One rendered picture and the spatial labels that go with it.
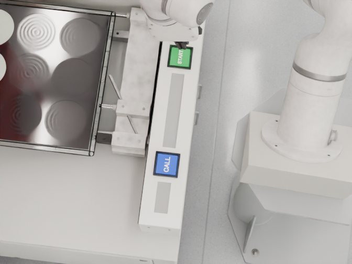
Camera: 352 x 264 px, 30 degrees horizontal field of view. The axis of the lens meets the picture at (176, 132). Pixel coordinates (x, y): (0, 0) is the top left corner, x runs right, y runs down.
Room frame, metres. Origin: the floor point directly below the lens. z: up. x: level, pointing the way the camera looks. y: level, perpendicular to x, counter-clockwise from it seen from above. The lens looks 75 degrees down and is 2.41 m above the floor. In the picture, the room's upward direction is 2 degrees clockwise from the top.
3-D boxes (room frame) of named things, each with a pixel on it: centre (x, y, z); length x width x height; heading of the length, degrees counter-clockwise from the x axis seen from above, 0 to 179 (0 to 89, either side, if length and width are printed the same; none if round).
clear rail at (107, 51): (0.54, 0.18, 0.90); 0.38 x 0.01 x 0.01; 175
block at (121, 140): (0.39, 0.11, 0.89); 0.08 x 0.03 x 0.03; 85
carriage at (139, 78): (0.55, 0.10, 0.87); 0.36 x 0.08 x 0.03; 175
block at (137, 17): (0.71, 0.08, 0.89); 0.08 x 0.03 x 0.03; 85
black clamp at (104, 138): (0.39, 0.17, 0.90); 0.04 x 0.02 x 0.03; 85
